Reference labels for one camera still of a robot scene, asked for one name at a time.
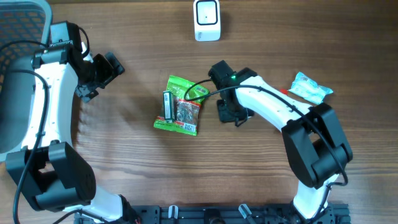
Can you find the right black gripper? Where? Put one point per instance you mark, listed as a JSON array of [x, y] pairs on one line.
[[225, 116]]

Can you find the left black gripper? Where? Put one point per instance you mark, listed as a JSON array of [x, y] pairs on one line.
[[83, 90]]

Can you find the green snack bag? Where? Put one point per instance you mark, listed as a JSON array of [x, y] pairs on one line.
[[185, 112]]

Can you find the green white small box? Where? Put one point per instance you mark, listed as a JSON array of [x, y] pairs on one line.
[[169, 112]]

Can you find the red snack bar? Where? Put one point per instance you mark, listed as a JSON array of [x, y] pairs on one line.
[[284, 91]]

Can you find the teal tissue pack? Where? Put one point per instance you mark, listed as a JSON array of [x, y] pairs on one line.
[[308, 89]]

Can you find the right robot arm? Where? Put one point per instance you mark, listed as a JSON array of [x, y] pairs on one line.
[[315, 143]]

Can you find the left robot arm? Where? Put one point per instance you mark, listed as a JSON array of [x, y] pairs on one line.
[[36, 128]]

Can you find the white barcode scanner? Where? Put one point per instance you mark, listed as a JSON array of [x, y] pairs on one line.
[[207, 20]]

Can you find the grey plastic mesh basket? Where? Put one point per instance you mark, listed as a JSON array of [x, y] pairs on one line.
[[25, 27]]

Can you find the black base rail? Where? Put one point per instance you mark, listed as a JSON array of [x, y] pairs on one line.
[[266, 214]]

